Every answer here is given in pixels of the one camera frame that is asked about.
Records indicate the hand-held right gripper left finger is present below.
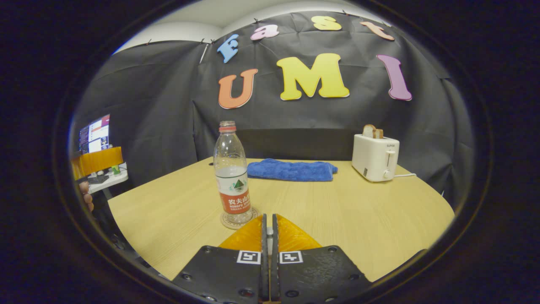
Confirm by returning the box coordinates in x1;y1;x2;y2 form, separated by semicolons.
172;214;270;304

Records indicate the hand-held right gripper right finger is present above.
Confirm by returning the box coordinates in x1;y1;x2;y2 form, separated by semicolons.
271;214;372;304

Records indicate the round wooden coaster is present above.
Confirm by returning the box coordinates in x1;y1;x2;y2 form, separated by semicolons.
219;206;259;231

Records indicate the clear plastic water bottle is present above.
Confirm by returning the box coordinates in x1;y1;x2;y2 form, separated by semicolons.
213;121;254;225

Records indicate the white side desk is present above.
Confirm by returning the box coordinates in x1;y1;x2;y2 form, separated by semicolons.
86;163;129;194

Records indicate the computer monitor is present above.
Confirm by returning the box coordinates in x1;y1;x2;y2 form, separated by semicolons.
79;114;111;155

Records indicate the blue towel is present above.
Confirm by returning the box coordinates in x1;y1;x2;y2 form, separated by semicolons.
247;158;338;182

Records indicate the white toaster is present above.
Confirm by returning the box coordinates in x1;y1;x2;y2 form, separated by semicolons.
352;133;400;182

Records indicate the black backdrop cloth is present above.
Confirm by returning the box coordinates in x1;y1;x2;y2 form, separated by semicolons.
72;11;477;207

